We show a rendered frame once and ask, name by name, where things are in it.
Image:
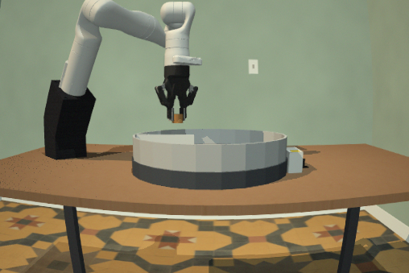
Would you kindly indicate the bronze bushing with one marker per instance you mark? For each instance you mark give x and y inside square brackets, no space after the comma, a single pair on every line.
[178,118]

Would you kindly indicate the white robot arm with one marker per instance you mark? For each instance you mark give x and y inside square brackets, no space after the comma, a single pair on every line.
[108,14]

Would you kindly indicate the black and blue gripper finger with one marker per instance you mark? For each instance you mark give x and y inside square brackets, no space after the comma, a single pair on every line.
[167,101]
[186,100]

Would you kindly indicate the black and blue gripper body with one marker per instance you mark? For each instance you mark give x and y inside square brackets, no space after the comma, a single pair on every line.
[176,74]

